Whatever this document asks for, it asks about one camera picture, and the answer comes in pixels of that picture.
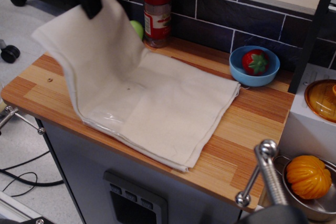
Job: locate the cream cloth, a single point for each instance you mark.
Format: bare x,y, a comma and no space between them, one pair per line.
181,106

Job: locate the green toy pear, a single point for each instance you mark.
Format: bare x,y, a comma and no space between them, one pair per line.
138,28

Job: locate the red capped spice jar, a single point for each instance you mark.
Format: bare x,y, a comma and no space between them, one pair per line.
157,18

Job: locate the black caster wheel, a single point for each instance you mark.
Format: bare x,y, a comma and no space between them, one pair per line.
9,53

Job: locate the clear adhesive tape patch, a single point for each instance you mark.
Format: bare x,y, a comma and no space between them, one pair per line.
114,104

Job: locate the blue plastic bowl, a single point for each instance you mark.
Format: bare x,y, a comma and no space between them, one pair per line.
238,73

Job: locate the red toy strawberry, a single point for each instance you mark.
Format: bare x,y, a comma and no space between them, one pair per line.
255,62

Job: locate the orange transparent pot lid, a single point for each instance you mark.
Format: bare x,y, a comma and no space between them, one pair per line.
320,98

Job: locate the orange toy pumpkin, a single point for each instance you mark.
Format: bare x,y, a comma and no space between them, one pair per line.
308,176

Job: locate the stainless steel pot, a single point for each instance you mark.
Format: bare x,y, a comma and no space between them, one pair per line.
322,209

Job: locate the small chrome clamp handle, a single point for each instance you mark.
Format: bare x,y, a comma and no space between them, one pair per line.
13,113

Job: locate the black right shelf post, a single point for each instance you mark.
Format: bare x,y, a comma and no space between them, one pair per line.
321,11

